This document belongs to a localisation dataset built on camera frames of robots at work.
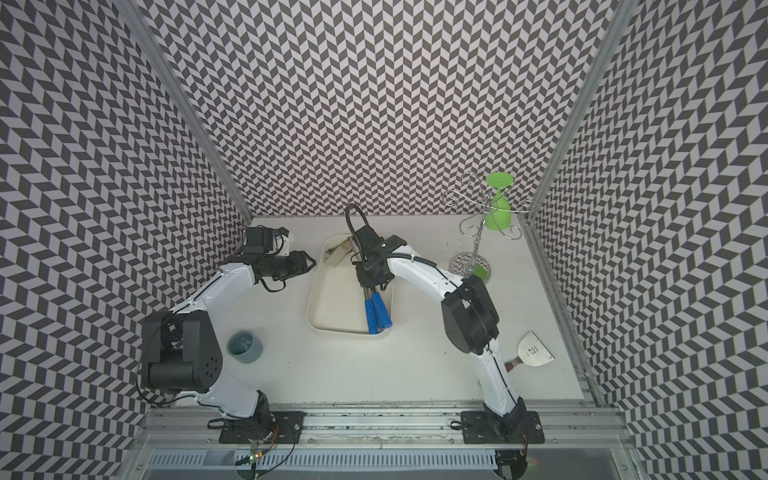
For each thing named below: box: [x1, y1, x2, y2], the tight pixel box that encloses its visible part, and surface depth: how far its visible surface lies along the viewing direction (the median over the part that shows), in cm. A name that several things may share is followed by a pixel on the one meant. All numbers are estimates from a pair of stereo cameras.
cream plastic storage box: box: [306, 234, 394, 338], surface depth 97 cm
